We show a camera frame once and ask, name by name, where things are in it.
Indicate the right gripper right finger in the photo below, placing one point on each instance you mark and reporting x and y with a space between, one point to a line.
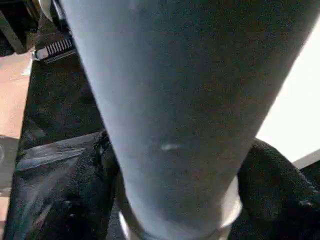
275 200

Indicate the white plastic table leg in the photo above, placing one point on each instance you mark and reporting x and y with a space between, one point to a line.
175 100

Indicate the white plastic table top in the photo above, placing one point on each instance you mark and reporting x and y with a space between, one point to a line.
300 112

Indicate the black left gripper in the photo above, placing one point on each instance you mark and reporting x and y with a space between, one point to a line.
55 48

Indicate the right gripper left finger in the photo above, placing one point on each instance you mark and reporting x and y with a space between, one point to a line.
95 195

